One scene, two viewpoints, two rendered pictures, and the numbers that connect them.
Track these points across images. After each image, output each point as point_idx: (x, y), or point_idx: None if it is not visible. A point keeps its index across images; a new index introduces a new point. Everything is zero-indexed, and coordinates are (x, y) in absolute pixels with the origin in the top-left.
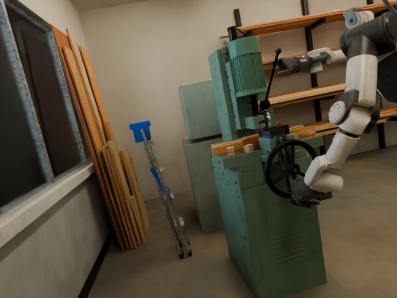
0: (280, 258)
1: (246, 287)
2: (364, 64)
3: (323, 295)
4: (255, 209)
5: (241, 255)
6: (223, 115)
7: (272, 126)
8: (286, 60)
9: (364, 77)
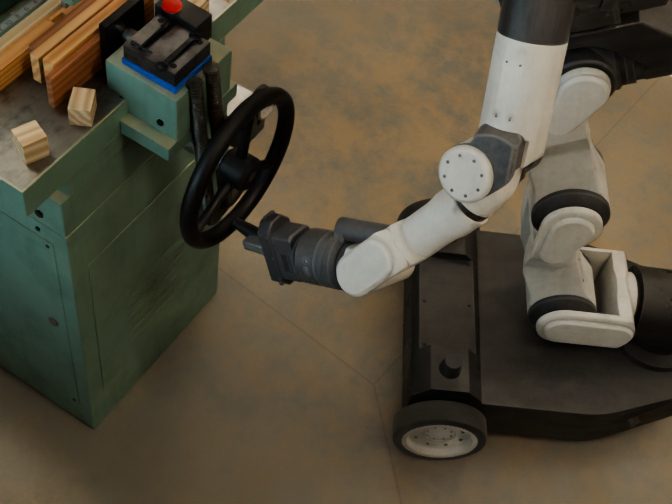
0: (141, 316)
1: (23, 392)
2: (548, 74)
3: (223, 335)
4: (98, 257)
5: (9, 333)
6: None
7: None
8: None
9: (543, 107)
